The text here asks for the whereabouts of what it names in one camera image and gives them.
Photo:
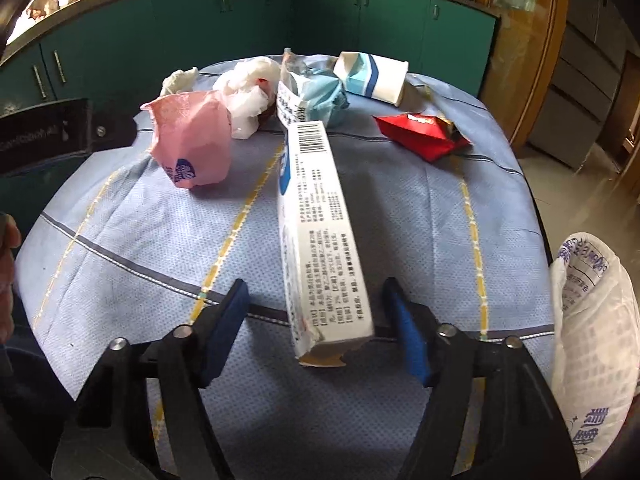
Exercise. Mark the white blue milk carton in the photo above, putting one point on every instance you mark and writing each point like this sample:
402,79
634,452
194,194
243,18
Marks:
380,77

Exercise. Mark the person's left hand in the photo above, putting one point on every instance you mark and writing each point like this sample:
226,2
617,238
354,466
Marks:
7,260

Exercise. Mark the white cardboard box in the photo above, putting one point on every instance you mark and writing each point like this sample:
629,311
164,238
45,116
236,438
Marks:
320,240

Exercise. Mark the white printed bin liner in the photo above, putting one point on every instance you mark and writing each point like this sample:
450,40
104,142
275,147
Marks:
595,320

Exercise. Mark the white tissue wad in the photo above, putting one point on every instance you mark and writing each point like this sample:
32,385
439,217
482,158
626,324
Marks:
180,80

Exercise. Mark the grey refrigerator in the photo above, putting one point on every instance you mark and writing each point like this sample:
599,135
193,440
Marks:
585,60

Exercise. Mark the white plastic bag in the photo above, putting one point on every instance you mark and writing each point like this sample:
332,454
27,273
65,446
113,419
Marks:
245,100

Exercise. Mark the light blue packet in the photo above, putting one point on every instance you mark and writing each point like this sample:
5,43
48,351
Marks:
320,95

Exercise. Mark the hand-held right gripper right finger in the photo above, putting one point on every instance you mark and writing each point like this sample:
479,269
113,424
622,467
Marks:
407,335

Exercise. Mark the pink plastic bag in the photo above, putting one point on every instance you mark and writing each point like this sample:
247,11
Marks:
190,135

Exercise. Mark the red snack wrapper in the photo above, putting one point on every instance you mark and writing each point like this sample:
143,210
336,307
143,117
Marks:
415,135

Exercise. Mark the blue checked tablecloth table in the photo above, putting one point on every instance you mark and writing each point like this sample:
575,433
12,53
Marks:
150,240

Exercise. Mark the wooden framed glass door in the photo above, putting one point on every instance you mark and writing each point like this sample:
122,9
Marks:
525,50

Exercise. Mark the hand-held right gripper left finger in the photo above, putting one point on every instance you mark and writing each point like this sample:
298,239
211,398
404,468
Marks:
227,335

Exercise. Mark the teal base cabinets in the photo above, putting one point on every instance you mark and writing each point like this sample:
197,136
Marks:
350,30

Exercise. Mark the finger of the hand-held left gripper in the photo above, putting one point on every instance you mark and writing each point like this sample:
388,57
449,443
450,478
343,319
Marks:
117,130

